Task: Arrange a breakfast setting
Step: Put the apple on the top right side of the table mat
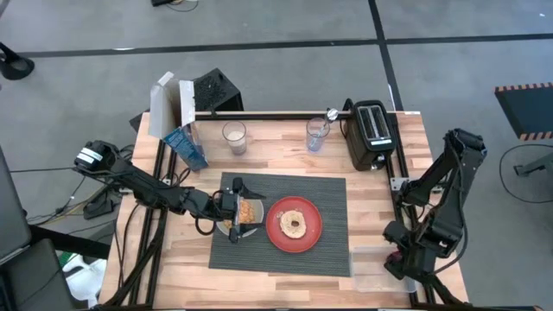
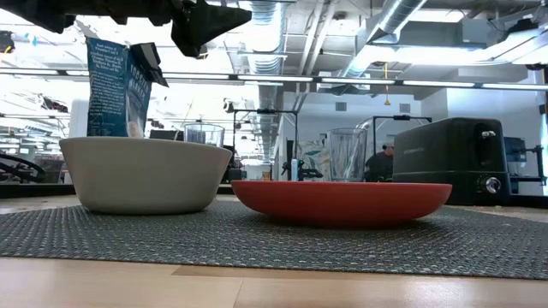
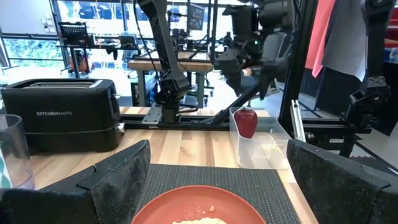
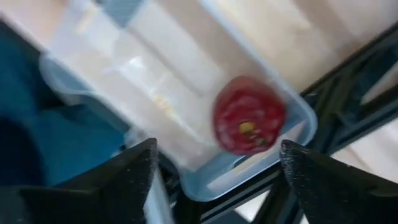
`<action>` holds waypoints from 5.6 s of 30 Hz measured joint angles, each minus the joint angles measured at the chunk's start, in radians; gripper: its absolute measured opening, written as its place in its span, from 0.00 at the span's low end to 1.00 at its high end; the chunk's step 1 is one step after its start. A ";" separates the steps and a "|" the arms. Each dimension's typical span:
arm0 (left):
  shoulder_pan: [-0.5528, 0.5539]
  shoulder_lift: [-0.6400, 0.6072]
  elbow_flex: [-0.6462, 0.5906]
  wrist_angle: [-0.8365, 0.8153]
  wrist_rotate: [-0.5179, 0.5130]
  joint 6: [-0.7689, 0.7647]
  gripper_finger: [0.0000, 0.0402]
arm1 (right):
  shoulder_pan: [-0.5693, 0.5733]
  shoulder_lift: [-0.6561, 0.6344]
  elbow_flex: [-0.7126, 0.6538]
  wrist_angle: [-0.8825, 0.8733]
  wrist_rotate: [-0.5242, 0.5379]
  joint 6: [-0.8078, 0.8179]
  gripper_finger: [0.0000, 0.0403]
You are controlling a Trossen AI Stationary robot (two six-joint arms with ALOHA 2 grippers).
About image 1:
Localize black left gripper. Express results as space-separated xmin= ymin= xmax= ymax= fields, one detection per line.
xmin=211 ymin=176 xmax=267 ymax=244

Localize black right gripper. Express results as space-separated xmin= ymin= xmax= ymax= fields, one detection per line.
xmin=382 ymin=219 xmax=423 ymax=281

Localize bagel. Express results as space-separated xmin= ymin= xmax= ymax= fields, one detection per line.
xmin=279 ymin=209 xmax=308 ymax=240

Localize blue cereal box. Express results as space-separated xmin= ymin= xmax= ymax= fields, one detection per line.
xmin=148 ymin=71 xmax=210 ymax=173

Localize cereal flakes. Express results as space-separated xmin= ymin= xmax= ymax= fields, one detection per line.
xmin=223 ymin=200 xmax=257 ymax=231

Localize white bowl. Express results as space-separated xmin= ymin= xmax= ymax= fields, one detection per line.
xmin=215 ymin=198 xmax=265 ymax=239

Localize clear plastic container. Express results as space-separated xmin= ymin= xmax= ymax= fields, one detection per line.
xmin=350 ymin=245 xmax=418 ymax=295

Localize orange plate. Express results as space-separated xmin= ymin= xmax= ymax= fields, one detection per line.
xmin=265 ymin=196 xmax=324 ymax=255

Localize glass of milk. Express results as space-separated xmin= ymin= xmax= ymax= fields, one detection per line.
xmin=221 ymin=120 xmax=249 ymax=156

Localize grey woven placemat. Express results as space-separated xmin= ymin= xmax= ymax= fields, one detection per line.
xmin=208 ymin=171 xmax=352 ymax=278

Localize clear empty glass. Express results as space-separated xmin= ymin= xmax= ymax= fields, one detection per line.
xmin=305 ymin=117 xmax=332 ymax=154

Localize black toaster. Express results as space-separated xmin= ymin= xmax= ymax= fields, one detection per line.
xmin=344 ymin=98 xmax=398 ymax=172

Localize black perforated box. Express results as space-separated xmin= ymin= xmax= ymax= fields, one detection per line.
xmin=192 ymin=67 xmax=245 ymax=113

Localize metal spoon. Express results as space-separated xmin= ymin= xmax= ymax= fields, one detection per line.
xmin=316 ymin=107 xmax=340 ymax=146

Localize black stand base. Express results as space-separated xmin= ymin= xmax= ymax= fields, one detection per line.
xmin=83 ymin=188 xmax=123 ymax=221

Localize white bag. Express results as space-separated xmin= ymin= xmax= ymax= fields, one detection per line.
xmin=61 ymin=253 xmax=108 ymax=308

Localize black hazard-striped platform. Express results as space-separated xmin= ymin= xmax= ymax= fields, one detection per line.
xmin=493 ymin=81 xmax=553 ymax=142

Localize black chair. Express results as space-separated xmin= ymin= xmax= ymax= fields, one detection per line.
xmin=0 ymin=145 xmax=75 ymax=311

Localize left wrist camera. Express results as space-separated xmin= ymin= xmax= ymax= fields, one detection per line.
xmin=217 ymin=193 xmax=235 ymax=213

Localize black cable bundle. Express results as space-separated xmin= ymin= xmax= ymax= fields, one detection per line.
xmin=103 ymin=168 xmax=192 ymax=308

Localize black floor cable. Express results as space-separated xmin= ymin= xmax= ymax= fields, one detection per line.
xmin=498 ymin=143 xmax=553 ymax=205

